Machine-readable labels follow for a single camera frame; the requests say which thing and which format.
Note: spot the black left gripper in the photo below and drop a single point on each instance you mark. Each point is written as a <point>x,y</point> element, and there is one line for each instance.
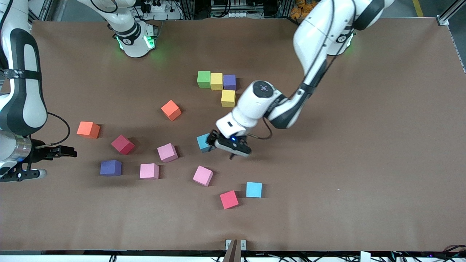
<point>211,139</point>

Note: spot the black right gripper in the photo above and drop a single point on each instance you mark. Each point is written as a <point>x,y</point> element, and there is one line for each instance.
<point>39,153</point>

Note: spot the teal blue foam cube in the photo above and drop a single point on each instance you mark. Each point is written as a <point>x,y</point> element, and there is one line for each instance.
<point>202,142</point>

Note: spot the yellow foam cube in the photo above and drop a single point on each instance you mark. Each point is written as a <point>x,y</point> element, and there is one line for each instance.
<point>228,97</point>
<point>217,80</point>

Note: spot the purple foam cube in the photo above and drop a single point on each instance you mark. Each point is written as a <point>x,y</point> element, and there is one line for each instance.
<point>110,167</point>
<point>229,82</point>

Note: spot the green foam cube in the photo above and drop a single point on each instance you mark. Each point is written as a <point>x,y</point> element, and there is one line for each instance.
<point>204,78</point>

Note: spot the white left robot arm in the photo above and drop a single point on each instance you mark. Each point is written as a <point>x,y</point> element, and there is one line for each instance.
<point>316,32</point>

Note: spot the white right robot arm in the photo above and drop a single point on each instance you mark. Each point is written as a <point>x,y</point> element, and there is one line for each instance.
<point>32,105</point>

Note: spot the orange foam cube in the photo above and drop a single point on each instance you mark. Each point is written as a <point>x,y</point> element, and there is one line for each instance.
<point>171,110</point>
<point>87,129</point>

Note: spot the pink foam cube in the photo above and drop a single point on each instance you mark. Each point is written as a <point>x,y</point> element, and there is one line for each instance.
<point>167,152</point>
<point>149,170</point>
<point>202,175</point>

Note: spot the red foam cube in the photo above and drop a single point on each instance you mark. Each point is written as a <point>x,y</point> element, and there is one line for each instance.
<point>229,199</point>

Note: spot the light blue foam cube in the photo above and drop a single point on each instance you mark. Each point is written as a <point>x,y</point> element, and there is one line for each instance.
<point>253,189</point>

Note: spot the crimson foam cube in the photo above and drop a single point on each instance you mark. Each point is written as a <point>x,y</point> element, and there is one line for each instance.
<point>122,144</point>

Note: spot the metal equipment rack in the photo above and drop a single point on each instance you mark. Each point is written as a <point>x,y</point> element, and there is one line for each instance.
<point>233,14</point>

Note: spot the brown table cover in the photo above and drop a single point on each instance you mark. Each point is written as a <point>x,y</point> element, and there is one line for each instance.
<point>364,182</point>

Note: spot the white power strip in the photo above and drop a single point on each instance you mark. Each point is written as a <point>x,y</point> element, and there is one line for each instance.
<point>158,9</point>

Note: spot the orange fruit net bag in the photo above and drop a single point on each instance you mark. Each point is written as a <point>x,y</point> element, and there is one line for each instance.
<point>302,7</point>

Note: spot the white paper tag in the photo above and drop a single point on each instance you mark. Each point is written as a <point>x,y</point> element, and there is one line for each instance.
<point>365,257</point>

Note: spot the small metal bracket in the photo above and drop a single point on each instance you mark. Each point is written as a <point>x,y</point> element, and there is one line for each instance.
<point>243,244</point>

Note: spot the aluminium frame post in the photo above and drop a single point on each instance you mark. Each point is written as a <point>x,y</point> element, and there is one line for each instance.
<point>232,253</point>

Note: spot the aluminium frame profile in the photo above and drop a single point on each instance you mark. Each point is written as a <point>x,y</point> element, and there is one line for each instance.
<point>446,18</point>
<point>45,15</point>

